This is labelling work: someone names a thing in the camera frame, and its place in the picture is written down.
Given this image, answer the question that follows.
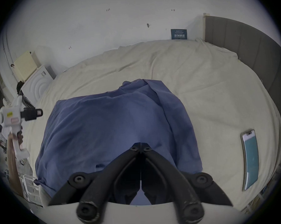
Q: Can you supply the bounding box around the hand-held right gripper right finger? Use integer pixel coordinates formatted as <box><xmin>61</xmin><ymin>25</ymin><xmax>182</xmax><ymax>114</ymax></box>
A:
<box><xmin>140</xmin><ymin>142</ymin><xmax>233</xmax><ymax>223</ymax></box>

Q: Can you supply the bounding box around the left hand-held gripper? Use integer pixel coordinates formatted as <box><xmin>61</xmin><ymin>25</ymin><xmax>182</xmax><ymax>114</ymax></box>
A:
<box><xmin>0</xmin><ymin>95</ymin><xmax>43</xmax><ymax>163</ymax></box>

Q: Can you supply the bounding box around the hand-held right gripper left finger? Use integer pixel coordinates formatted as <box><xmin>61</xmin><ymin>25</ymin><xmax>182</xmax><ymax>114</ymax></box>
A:
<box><xmin>48</xmin><ymin>142</ymin><xmax>141</xmax><ymax>222</ymax></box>

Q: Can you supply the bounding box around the dark blue shirt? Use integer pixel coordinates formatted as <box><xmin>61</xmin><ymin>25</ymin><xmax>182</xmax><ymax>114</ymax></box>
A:
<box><xmin>34</xmin><ymin>79</ymin><xmax>203</xmax><ymax>206</ymax></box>

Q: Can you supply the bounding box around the person's left hand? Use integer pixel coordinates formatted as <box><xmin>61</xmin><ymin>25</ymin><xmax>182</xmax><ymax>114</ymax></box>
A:
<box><xmin>9</xmin><ymin>130</ymin><xmax>24</xmax><ymax>150</ymax></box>

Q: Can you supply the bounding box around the white washing machine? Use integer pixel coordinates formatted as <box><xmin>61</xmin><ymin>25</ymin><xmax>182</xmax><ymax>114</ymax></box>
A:
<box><xmin>20</xmin><ymin>65</ymin><xmax>57</xmax><ymax>109</ymax></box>

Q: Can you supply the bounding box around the beige flat box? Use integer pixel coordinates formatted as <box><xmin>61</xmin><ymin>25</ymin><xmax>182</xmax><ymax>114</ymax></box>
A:
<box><xmin>14</xmin><ymin>51</ymin><xmax>42</xmax><ymax>82</ymax></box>

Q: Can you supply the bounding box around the phone with teal screen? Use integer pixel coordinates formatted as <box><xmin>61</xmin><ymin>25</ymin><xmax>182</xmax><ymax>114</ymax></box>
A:
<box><xmin>241</xmin><ymin>129</ymin><xmax>260</xmax><ymax>192</ymax></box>

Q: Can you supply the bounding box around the bed with beige sheet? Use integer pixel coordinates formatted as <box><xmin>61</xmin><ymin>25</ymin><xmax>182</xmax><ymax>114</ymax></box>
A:
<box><xmin>20</xmin><ymin>38</ymin><xmax>281</xmax><ymax>215</ymax></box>

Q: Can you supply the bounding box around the grey padded headboard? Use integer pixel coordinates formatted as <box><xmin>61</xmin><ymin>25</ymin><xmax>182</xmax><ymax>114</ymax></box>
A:
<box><xmin>203</xmin><ymin>13</ymin><xmax>281</xmax><ymax>165</ymax></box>

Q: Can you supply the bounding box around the dark blue wall sign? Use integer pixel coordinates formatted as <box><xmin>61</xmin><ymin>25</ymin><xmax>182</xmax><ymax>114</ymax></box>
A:
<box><xmin>170</xmin><ymin>28</ymin><xmax>188</xmax><ymax>40</ymax></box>

